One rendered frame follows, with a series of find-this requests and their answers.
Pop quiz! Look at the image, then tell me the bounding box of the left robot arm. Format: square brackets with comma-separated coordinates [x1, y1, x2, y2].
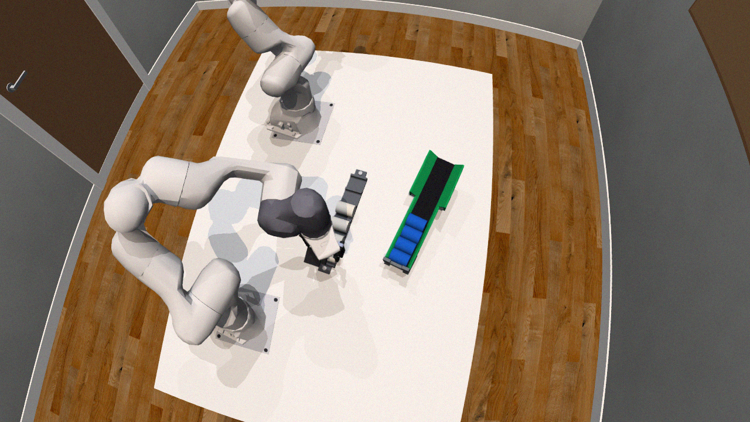
[227, 0, 321, 139]

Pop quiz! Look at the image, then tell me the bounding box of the blue cylinder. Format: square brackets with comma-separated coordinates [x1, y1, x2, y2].
[394, 236, 417, 255]
[405, 213, 427, 232]
[400, 225, 423, 244]
[389, 248, 411, 266]

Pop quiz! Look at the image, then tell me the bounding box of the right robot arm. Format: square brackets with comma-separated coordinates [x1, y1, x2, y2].
[104, 156, 340, 345]

